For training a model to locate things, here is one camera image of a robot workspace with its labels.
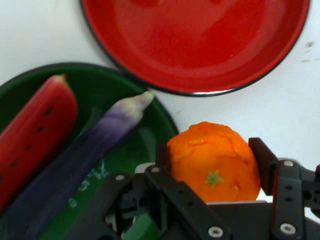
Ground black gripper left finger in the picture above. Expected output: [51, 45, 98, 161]
[64, 141, 233, 240]

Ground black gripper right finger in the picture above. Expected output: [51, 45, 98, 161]
[248, 136, 320, 240]

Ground toy orange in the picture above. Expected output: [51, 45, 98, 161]
[166, 121, 262, 203]

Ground purple toy eggplant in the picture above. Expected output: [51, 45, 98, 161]
[0, 90, 155, 240]

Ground dark green round plate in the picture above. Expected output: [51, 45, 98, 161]
[0, 62, 180, 240]

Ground red round plate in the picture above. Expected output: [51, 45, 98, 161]
[79, 0, 311, 98]

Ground toy watermelon slice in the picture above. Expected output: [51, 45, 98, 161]
[0, 73, 79, 212]

